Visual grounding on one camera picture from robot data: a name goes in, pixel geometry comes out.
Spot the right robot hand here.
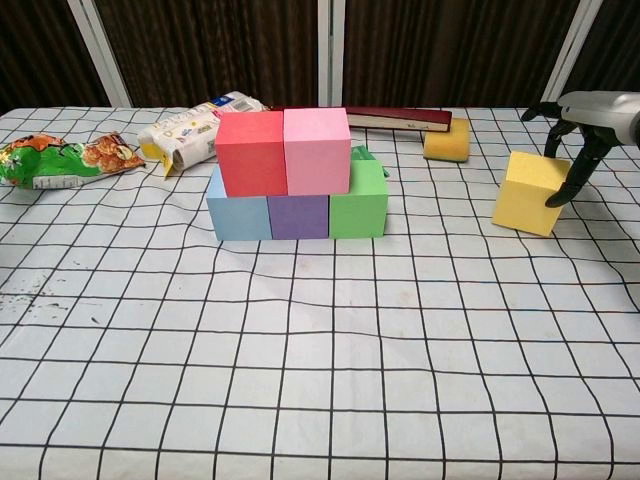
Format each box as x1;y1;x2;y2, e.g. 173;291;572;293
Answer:
520;90;640;209

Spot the yellow foam cube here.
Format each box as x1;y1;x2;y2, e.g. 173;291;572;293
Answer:
490;151;572;238

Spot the green foam cube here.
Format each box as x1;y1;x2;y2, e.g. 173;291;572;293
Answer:
327;159;390;240

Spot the pink foam cube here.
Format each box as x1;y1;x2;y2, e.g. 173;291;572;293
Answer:
282;106;352;197

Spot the red foam cube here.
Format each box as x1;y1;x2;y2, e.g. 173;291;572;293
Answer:
215;110;289;199

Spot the light blue foam cube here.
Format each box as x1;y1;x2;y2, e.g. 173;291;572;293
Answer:
205;167;274;243

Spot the dark brown partition panel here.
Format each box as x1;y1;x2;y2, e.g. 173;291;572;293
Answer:
69;0;334;109
542;0;640;109
0;0;132;114
318;0;601;109

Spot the yellow sponge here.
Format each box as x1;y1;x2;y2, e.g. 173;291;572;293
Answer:
423;118;472;164

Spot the dark red folded fan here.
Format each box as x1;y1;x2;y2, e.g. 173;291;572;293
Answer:
269;104;454;134

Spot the green tea sachet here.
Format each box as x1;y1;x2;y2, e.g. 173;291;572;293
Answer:
349;144;390;179

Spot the purple foam cube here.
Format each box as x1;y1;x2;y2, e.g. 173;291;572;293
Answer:
267;194;331;241

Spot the white cracker package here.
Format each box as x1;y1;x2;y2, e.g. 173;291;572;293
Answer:
137;90;272;180

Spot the green orange snack bag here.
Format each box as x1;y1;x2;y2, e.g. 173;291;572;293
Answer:
0;131;147;190

